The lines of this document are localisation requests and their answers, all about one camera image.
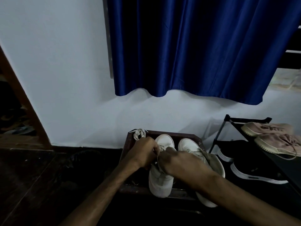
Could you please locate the person's right hand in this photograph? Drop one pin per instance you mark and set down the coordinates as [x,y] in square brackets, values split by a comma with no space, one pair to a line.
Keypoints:
[185,165]

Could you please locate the person's left hand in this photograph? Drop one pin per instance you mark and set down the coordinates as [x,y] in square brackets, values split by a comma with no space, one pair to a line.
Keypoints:
[138,154]

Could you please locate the white shoelace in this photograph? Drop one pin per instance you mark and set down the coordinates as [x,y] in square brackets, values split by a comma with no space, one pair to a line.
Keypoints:
[164,146]
[138,132]

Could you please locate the person's right forearm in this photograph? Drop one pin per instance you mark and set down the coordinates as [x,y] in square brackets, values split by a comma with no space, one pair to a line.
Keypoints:
[247,202]

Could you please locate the person's left forearm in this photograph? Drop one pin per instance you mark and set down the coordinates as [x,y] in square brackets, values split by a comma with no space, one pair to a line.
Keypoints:
[98,197]

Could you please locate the dark brown plastic stool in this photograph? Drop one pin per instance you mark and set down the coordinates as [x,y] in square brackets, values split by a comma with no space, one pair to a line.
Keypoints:
[137,181]

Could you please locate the black sneaker white sole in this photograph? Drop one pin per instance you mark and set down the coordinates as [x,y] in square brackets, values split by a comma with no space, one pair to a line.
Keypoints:
[251,177]
[224,157]

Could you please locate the black shoe rack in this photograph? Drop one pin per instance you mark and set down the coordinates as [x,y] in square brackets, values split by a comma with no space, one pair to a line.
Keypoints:
[249,120]

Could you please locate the pink sneaker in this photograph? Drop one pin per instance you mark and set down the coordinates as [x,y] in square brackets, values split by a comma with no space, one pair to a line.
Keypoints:
[256,129]
[272,144]

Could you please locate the grey slipper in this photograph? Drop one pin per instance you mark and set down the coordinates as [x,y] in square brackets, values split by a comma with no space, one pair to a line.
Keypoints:
[21,131]

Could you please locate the blue curtain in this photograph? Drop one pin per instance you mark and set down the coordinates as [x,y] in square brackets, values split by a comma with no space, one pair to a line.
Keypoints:
[200,42]

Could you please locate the white window grille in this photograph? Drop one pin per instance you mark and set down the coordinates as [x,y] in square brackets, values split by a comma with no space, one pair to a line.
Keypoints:
[287,80]

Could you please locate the brown wooden door frame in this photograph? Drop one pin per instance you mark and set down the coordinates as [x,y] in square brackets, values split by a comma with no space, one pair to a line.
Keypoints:
[28,110]

